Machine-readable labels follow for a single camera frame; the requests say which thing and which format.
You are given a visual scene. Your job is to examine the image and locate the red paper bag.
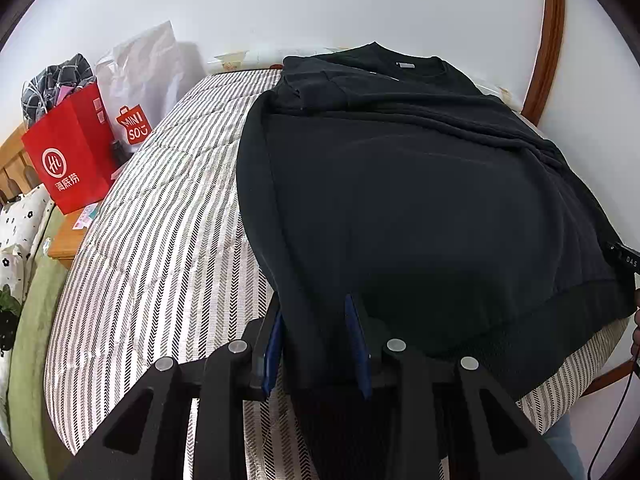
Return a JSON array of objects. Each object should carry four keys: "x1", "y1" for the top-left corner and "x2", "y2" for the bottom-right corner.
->
[{"x1": 21, "y1": 82, "x2": 131, "y2": 215}]

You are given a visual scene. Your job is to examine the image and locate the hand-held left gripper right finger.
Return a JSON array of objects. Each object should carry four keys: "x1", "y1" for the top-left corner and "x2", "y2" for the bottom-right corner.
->
[{"x1": 344, "y1": 292, "x2": 576, "y2": 480}]

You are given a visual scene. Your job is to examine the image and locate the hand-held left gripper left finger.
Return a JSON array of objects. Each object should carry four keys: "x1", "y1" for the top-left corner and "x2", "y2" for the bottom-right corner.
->
[{"x1": 60, "y1": 302, "x2": 286, "y2": 480}]

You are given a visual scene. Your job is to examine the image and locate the wooden nightstand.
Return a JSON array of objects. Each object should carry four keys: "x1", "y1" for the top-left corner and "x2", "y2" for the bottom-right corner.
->
[{"x1": 47, "y1": 200, "x2": 106, "y2": 271}]

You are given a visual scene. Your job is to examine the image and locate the brown wooden bed rail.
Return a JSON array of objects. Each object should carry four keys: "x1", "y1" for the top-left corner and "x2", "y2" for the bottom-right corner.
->
[{"x1": 575, "y1": 345, "x2": 640, "y2": 401}]

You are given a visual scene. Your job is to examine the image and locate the plaid cloth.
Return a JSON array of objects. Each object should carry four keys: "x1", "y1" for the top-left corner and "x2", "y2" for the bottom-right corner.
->
[{"x1": 21, "y1": 53, "x2": 97, "y2": 128}]

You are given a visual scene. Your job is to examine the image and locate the pink packet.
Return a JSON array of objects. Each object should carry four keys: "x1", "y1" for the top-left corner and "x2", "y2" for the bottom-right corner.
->
[{"x1": 74, "y1": 202, "x2": 103, "y2": 228}]

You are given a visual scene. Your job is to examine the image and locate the person's blue jeans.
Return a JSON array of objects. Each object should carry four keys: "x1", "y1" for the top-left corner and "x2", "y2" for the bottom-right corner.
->
[{"x1": 542, "y1": 412, "x2": 588, "y2": 480}]

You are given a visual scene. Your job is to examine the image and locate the black sweatshirt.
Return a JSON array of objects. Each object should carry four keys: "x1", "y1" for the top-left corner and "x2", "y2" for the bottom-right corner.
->
[{"x1": 236, "y1": 42, "x2": 637, "y2": 480}]

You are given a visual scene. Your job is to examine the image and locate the green blanket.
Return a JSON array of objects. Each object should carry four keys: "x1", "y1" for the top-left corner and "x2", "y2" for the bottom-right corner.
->
[{"x1": 7, "y1": 200, "x2": 81, "y2": 453}]

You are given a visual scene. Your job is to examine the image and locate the white plastic bag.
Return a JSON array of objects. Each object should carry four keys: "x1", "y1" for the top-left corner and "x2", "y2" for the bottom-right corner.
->
[{"x1": 95, "y1": 20, "x2": 208, "y2": 148}]

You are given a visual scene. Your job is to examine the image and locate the white box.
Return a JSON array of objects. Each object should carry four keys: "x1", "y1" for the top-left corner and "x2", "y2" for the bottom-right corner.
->
[{"x1": 207, "y1": 50, "x2": 251, "y2": 73}]

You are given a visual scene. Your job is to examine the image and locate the person's right hand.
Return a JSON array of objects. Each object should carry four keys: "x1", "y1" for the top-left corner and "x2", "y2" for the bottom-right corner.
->
[{"x1": 630, "y1": 287, "x2": 640, "y2": 373}]

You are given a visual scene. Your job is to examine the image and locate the striped bed quilt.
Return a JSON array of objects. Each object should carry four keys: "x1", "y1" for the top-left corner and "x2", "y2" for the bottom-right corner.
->
[{"x1": 44, "y1": 67, "x2": 631, "y2": 480}]

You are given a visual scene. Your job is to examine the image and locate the wooden headboard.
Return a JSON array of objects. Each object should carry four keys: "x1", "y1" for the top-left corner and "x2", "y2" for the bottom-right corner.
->
[{"x1": 0, "y1": 122, "x2": 41, "y2": 206}]

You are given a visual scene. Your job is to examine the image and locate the black cable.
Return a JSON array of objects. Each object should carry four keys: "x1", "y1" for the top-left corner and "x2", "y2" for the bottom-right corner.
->
[{"x1": 587, "y1": 360, "x2": 640, "y2": 480}]

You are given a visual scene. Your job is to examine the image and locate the brown wooden door frame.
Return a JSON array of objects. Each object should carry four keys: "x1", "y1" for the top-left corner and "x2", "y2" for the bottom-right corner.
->
[{"x1": 520, "y1": 0, "x2": 566, "y2": 126}]

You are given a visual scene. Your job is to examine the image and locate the white floral pillow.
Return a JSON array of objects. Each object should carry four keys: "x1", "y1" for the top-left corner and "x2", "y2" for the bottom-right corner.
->
[{"x1": 0, "y1": 187, "x2": 56, "y2": 356}]

